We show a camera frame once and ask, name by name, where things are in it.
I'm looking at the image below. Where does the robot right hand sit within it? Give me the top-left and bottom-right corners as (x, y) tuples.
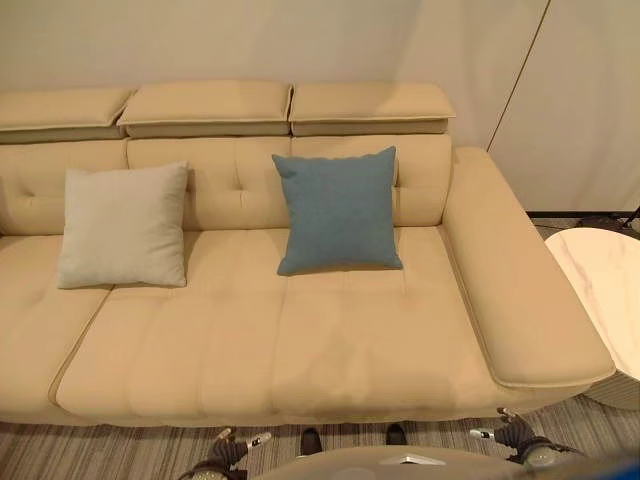
(469, 406), (545, 459)

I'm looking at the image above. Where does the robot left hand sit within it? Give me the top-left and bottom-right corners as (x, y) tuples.
(208, 426), (274, 470)

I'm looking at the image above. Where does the beige leather sofa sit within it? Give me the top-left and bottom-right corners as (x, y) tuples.
(0, 80), (617, 428)

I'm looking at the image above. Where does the beige sofa headrest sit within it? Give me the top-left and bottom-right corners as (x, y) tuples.
(0, 87), (137, 145)
(116, 81), (295, 140)
(288, 82), (457, 137)

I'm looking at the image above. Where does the robot left dark foot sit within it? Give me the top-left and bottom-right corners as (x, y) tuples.
(299, 426), (325, 457)

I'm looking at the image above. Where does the white marble round side table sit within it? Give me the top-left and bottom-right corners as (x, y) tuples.
(543, 227), (640, 414)

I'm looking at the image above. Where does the light grey square cushion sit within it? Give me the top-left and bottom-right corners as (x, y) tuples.
(56, 160), (190, 290)

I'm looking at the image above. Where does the blue square cushion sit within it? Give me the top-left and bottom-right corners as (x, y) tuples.
(271, 145), (405, 276)

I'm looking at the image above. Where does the thin gold wall trim strip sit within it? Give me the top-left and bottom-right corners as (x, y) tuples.
(486, 0), (552, 147)

